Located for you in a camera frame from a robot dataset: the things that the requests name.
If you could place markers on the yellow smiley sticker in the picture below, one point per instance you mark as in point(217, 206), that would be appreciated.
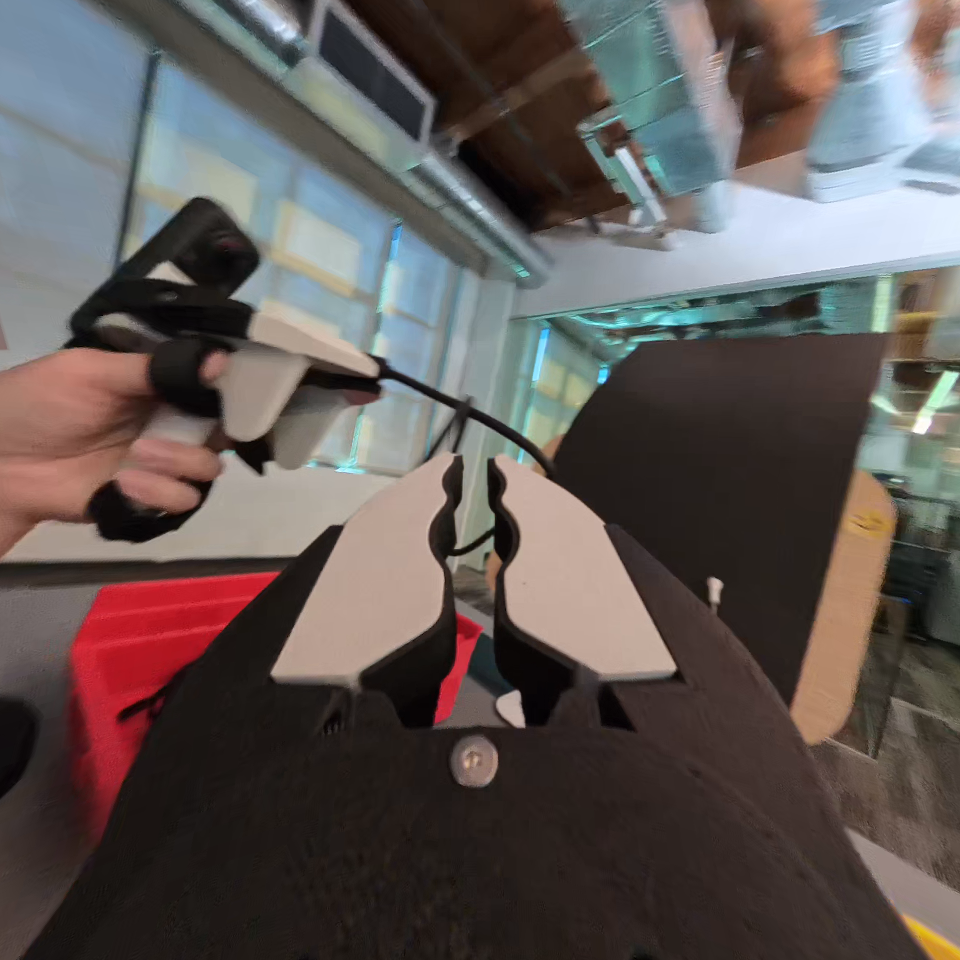
point(870, 521)

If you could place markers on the yellow plastic bin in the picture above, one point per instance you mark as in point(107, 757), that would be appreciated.
point(934, 941)

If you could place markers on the black backdrop board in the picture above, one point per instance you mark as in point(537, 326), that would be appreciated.
point(712, 465)

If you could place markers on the dark framed vent panel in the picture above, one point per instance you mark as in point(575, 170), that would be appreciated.
point(375, 67)

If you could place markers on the red plastic bin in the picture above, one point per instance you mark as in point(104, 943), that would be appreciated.
point(135, 637)

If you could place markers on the black wrist rest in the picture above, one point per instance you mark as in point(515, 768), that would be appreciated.
point(15, 750)

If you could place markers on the white stand base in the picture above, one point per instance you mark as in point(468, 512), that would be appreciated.
point(511, 709)

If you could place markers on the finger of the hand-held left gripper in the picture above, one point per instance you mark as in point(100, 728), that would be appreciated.
point(262, 397)
point(315, 345)

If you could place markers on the rectangular silver duct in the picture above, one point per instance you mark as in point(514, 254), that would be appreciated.
point(660, 97)

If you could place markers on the branching silver ventilation duct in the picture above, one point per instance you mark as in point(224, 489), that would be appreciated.
point(877, 90)

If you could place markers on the round silver duct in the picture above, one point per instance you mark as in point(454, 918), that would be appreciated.
point(480, 217)

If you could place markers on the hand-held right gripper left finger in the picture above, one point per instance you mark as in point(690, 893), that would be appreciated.
point(367, 592)

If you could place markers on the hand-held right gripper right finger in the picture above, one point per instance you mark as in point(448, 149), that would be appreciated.
point(585, 592)

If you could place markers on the person's left hand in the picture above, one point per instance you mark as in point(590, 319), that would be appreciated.
point(67, 427)

